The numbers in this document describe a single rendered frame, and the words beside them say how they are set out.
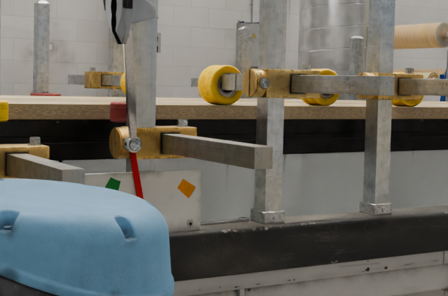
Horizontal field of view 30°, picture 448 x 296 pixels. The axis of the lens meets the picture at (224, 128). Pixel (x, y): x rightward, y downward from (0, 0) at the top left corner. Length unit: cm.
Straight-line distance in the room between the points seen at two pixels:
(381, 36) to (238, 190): 42
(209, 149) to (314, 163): 61
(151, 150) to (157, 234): 83
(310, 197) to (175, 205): 50
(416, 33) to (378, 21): 711
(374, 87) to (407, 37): 752
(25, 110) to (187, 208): 34
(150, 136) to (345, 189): 64
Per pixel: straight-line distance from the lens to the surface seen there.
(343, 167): 184
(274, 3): 146
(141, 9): 124
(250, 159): 111
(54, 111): 151
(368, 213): 162
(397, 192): 195
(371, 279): 168
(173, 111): 160
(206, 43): 958
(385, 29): 161
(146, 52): 133
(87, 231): 47
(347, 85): 134
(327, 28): 539
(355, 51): 299
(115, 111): 145
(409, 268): 174
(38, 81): 242
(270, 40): 145
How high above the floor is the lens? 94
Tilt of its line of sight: 3 degrees down
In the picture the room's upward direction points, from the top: 1 degrees clockwise
